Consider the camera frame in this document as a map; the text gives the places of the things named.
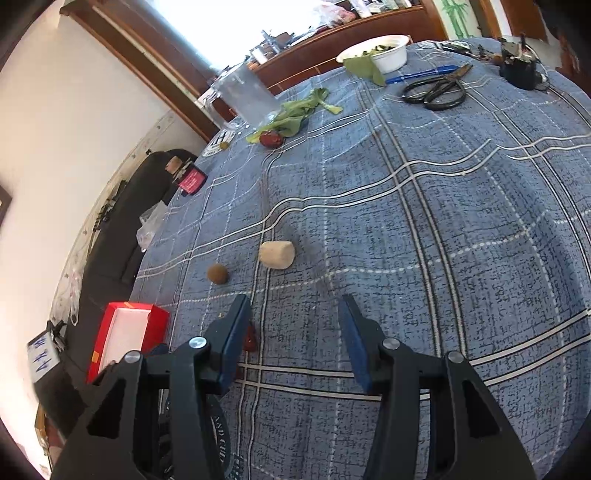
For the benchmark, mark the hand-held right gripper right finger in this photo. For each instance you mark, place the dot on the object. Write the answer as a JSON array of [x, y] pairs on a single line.
[[358, 337]]

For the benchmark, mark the brown longan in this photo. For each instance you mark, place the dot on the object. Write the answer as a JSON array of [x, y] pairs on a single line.
[[218, 273]]

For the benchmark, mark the dark red date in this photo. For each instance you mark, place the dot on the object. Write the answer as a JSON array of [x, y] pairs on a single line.
[[250, 341], [270, 139]]

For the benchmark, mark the green leafy vegetable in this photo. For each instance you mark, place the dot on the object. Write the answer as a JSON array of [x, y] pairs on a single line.
[[295, 113]]

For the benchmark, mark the red flat packet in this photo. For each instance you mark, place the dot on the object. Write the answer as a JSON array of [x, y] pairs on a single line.
[[191, 181]]

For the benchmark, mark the bamboo wall print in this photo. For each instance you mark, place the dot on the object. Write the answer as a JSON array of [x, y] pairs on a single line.
[[457, 16]]

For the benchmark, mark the green vegetable leaf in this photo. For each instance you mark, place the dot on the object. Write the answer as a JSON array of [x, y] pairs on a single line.
[[367, 69]]

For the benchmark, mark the black scissors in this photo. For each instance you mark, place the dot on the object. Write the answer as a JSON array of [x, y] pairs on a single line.
[[436, 92]]

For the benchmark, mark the blue pen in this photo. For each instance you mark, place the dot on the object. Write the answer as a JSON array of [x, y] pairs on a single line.
[[420, 74]]

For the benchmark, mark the black sofa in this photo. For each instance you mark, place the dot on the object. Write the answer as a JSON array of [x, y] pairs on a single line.
[[124, 230]]

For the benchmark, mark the white paper sign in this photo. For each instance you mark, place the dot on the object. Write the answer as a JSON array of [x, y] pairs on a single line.
[[42, 357]]

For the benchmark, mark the clear plastic bag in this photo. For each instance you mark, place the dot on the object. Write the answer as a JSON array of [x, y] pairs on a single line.
[[150, 228]]

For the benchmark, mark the white bowl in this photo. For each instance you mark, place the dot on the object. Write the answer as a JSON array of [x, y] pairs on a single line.
[[388, 57]]

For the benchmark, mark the clear plastic pitcher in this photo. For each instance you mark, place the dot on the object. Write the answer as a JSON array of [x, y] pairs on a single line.
[[244, 97]]

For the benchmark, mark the red cardboard box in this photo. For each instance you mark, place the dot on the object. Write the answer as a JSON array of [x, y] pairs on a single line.
[[154, 325]]

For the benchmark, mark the blue plaid tablecloth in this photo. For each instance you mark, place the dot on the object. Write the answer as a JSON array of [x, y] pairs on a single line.
[[392, 221]]

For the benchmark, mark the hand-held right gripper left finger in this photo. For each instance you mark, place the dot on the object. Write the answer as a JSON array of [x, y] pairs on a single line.
[[234, 334]]

